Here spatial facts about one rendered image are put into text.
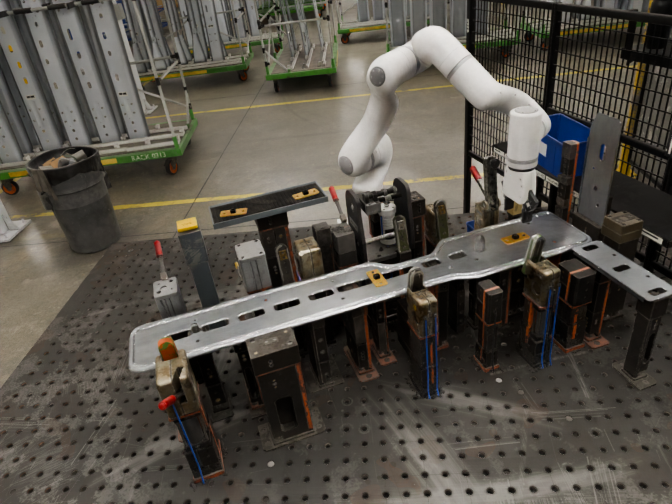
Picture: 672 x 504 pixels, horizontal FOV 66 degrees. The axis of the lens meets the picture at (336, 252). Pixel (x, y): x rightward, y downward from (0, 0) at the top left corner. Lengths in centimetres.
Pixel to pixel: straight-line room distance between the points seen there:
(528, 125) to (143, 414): 139
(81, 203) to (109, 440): 266
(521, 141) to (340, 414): 91
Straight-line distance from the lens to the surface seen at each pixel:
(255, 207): 167
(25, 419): 195
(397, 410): 155
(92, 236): 429
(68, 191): 411
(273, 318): 143
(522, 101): 161
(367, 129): 182
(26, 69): 597
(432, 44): 158
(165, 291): 156
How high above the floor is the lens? 188
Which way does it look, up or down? 32 degrees down
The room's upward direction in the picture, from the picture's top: 8 degrees counter-clockwise
